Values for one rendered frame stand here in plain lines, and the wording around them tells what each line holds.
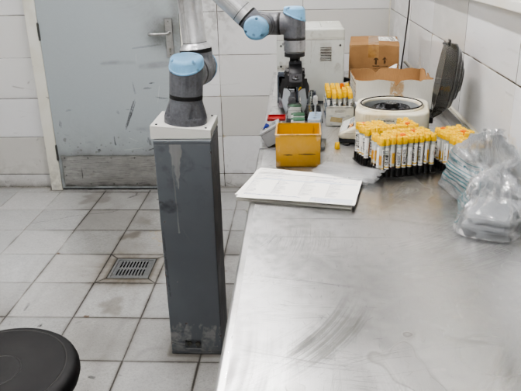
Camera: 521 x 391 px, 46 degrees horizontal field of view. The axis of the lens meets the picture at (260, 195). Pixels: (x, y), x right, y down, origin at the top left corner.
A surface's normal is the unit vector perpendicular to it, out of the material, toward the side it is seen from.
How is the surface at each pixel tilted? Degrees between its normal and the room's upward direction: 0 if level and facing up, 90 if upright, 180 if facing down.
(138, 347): 0
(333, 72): 90
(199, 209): 90
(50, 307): 0
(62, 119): 90
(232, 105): 90
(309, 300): 0
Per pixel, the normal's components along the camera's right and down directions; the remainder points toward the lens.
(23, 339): -0.04, -0.91
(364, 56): -0.18, 0.32
